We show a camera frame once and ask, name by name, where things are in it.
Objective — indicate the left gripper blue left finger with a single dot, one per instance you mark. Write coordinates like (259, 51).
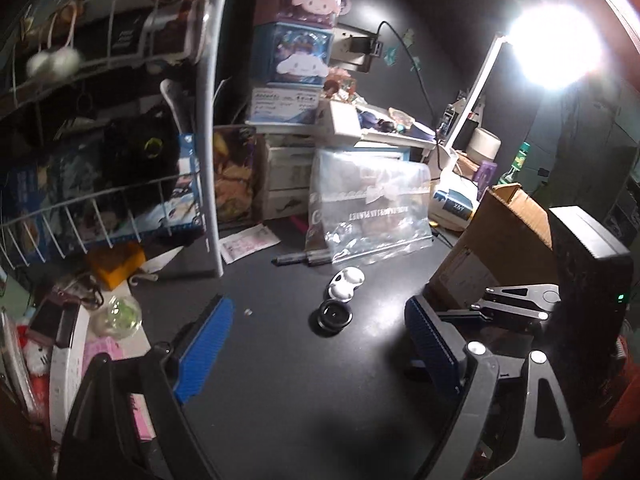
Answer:
(198, 348)

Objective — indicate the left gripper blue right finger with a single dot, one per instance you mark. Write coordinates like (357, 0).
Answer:
(439, 346)

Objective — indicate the white earbud case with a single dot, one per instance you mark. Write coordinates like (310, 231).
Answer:
(343, 286)

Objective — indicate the clear glass ball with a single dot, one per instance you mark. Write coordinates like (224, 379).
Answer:
(119, 318)

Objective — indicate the black round lens cap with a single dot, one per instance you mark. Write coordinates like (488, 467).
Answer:
(333, 316)

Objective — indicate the pink patterned box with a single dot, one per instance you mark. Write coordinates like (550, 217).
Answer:
(114, 350)

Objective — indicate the brown cardboard box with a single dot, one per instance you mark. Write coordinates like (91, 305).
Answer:
(507, 243)

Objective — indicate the white paper leaflet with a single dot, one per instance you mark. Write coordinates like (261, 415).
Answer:
(239, 245)

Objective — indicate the orange small box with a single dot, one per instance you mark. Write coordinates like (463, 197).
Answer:
(112, 266)

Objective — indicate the black marker pen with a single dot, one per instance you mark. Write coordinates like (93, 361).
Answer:
(312, 258)

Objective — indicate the clear plastic zip bag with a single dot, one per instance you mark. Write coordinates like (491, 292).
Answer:
(367, 207)

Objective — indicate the green bottle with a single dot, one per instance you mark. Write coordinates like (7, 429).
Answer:
(511, 175)

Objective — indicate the white tape roll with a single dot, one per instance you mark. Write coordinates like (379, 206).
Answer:
(483, 145)

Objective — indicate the anime character card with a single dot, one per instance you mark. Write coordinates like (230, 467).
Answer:
(234, 153)

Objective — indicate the white drawer unit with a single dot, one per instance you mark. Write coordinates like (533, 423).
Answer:
(283, 168)

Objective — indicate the white desk lamp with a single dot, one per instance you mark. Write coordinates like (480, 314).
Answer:
(555, 45)

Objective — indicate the white blue medicine box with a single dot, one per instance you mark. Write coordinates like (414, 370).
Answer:
(275, 105)

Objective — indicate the red haired figurine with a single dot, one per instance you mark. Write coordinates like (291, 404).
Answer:
(340, 85)

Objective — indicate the white wire shelf rack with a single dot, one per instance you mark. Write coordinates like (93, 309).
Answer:
(107, 127)

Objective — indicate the wall power outlet panel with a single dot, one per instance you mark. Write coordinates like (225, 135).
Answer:
(354, 49)

